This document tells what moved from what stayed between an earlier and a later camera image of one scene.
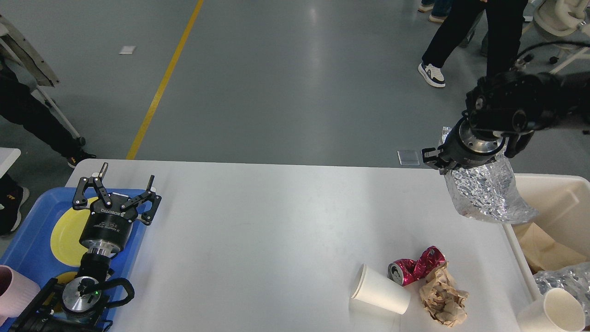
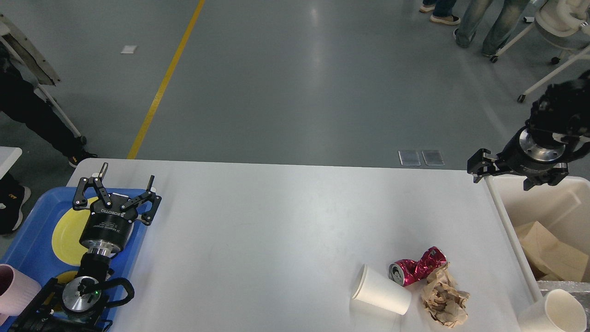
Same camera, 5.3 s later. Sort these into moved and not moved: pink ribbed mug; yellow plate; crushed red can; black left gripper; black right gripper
Moved: black right gripper
Not moved: yellow plate; pink ribbed mug; crushed red can; black left gripper
